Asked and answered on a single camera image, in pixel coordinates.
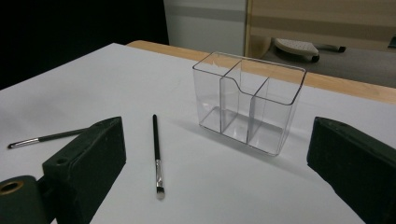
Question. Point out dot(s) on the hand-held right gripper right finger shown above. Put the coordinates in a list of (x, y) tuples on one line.
[(358, 165)]

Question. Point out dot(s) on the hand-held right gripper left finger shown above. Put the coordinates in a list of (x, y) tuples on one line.
[(84, 161)]

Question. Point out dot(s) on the clear plastic organizer box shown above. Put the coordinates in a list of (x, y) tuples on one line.
[(271, 137)]

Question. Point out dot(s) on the white board sheet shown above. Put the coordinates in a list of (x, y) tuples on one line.
[(93, 87)]

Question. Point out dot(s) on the black curtain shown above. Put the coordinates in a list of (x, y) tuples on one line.
[(62, 31)]

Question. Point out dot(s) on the office chair base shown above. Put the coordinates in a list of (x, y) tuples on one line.
[(295, 46)]

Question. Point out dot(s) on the wooden desk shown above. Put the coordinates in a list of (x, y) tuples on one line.
[(311, 18)]

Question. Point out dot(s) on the white cabinet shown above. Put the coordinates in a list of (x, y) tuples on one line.
[(205, 34)]

